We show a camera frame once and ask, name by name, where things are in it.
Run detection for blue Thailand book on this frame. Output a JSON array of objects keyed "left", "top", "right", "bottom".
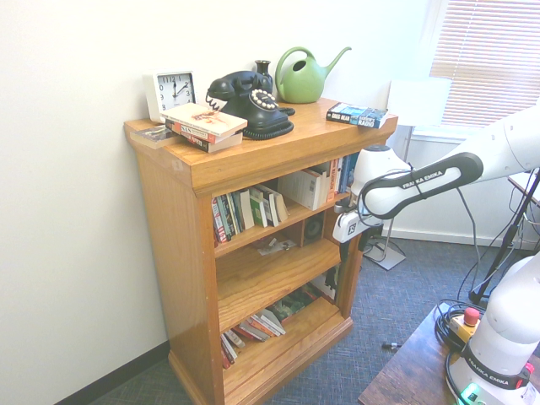
[{"left": 340, "top": 154, "right": 359, "bottom": 194}]

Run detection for black coiled cable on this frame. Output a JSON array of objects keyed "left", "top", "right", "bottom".
[{"left": 434, "top": 299, "right": 478, "bottom": 352}]

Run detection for small round speaker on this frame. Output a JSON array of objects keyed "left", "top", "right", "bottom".
[{"left": 304, "top": 217, "right": 325, "bottom": 242}]

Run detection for blue paperback book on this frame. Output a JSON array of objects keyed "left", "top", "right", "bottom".
[{"left": 326, "top": 102, "right": 390, "bottom": 130}]

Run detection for small dark paperback book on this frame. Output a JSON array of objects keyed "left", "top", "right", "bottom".
[{"left": 129, "top": 124, "right": 178, "bottom": 150}]

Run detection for white square clock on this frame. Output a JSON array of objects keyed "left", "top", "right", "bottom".
[{"left": 142, "top": 70, "right": 198, "bottom": 124}]

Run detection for red white spine book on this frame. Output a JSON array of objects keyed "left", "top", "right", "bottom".
[{"left": 210, "top": 197, "right": 225, "bottom": 248}]

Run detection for cream paperback book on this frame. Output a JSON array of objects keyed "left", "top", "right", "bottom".
[{"left": 274, "top": 192, "right": 292, "bottom": 223}]

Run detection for black rotary telephone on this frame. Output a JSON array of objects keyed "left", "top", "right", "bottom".
[{"left": 205, "top": 70, "right": 296, "bottom": 141}]

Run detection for black tripod stand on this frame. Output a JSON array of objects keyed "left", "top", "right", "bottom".
[{"left": 467, "top": 168, "right": 540, "bottom": 303}]

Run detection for white shade floor lamp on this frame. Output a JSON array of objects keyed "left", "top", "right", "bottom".
[{"left": 362, "top": 78, "right": 452, "bottom": 271}]

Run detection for green spine book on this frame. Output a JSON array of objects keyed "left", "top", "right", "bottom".
[{"left": 248, "top": 187, "right": 266, "bottom": 229}]

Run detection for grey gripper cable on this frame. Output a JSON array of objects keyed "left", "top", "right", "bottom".
[{"left": 456, "top": 187, "right": 482, "bottom": 299}]

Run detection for wooden bookshelf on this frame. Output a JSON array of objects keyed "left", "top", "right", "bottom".
[{"left": 123, "top": 97, "right": 399, "bottom": 405}]

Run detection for dark green cover book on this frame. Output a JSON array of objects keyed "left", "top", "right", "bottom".
[{"left": 269, "top": 289, "right": 322, "bottom": 324}]

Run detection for large white book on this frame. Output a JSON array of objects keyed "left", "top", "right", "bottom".
[{"left": 277, "top": 168, "right": 325, "bottom": 211}]

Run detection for yellow red emergency stop button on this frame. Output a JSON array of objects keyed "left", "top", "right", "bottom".
[{"left": 449, "top": 307, "right": 482, "bottom": 343}]

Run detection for green plastic watering can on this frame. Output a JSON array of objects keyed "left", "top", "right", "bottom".
[{"left": 275, "top": 46, "right": 353, "bottom": 105}]

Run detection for loose papers pile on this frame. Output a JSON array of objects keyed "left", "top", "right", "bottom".
[{"left": 256, "top": 237, "right": 299, "bottom": 257}]

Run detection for black vase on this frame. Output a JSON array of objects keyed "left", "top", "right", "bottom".
[{"left": 254, "top": 59, "right": 273, "bottom": 92}]

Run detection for window blinds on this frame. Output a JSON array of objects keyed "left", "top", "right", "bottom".
[{"left": 429, "top": 0, "right": 540, "bottom": 127}]

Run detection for red black spine book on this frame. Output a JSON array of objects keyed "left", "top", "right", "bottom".
[{"left": 179, "top": 132, "right": 245, "bottom": 154}]

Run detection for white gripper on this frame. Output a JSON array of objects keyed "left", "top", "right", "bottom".
[{"left": 332, "top": 209, "right": 383, "bottom": 265}]

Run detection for black orange spine book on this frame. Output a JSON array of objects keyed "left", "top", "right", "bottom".
[{"left": 165, "top": 119, "right": 244, "bottom": 144}]

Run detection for white black cover book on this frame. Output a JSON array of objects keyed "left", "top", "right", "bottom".
[{"left": 311, "top": 265, "right": 341, "bottom": 303}]

